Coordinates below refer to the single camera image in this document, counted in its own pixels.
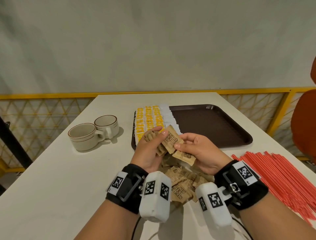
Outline person's left hand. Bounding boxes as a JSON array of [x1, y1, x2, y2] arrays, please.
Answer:
[[130, 126, 169, 174]]

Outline person's right hand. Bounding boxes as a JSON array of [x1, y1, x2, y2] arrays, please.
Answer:
[[174, 133, 233, 176]]

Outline small brown sachet bundle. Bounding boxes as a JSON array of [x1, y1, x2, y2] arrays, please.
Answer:
[[144, 131, 168, 157]]

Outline single brown paper sachet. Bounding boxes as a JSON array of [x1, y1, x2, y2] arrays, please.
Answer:
[[161, 125, 184, 154], [172, 149, 197, 166]]

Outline person's left forearm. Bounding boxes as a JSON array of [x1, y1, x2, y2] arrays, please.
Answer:
[[74, 199, 140, 240]]

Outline person's right forearm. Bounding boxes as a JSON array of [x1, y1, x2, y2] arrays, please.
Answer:
[[238, 192, 316, 240]]

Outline rows of yellow packets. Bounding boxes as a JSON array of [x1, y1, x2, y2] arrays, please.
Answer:
[[134, 105, 164, 142]]

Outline row of white packets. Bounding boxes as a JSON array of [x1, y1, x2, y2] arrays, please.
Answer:
[[159, 104, 182, 134]]

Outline dark brown plastic tray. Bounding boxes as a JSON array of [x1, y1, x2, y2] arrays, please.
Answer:
[[131, 104, 253, 151]]

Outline pile of brown sugar packets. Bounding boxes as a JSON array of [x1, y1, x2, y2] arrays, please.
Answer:
[[158, 153, 215, 204]]

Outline small cream cup brown rim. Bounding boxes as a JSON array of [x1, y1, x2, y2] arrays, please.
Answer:
[[94, 115, 119, 139]]

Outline wide cream cup brown rim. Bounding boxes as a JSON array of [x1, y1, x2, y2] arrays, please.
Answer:
[[68, 123, 106, 152]]

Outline pile of red straws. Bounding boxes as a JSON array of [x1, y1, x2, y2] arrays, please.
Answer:
[[231, 151, 316, 227]]

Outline yellow metal mesh railing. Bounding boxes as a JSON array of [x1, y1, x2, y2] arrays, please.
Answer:
[[0, 86, 316, 173]]

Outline orange chair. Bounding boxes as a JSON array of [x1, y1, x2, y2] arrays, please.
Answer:
[[290, 56, 316, 164]]

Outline black left wrist strap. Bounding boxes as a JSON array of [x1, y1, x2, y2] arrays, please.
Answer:
[[106, 163, 149, 215]]

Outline black wrist strap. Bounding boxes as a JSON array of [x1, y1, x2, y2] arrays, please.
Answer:
[[106, 163, 149, 215], [214, 160, 269, 211]]

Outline white left wrist camera unit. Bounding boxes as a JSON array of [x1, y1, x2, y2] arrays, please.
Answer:
[[139, 171, 172, 223]]

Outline white wrist camera unit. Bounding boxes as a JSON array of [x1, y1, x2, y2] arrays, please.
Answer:
[[195, 182, 233, 228], [139, 171, 172, 223]]

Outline black right wrist strap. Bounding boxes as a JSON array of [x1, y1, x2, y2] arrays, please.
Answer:
[[214, 160, 269, 211]]

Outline white right wrist camera unit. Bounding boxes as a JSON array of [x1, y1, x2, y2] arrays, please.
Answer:
[[195, 182, 233, 228]]

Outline black cable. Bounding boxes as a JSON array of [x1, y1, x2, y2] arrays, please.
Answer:
[[130, 216, 142, 240], [232, 217, 254, 240]]

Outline black metal post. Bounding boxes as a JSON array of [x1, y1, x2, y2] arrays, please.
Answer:
[[0, 116, 33, 169]]

